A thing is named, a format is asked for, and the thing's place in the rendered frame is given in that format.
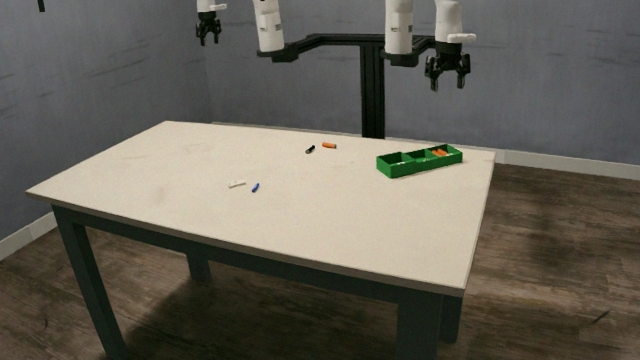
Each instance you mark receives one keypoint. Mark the green three-compartment tray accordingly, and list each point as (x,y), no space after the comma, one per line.
(454,156)

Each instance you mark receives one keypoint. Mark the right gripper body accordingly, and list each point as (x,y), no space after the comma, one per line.
(204,16)

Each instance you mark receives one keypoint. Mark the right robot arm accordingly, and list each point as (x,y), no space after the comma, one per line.
(267,18)

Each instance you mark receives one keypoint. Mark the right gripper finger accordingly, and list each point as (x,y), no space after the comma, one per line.
(216,31)
(202,37)

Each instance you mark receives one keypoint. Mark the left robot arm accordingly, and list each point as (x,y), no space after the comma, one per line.
(399,17)

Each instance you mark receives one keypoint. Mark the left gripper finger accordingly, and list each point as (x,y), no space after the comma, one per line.
(434,72)
(462,70)

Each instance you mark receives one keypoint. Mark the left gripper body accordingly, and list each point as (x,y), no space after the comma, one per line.
(454,48)

